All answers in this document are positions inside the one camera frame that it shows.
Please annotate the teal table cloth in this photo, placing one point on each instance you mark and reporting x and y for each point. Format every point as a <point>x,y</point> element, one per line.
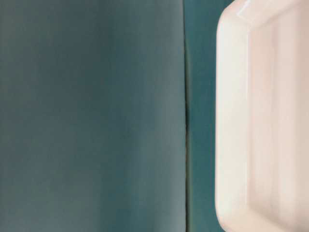
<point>92,116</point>

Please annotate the white plastic case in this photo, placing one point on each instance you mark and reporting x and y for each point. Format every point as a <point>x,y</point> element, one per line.
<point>262,116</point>

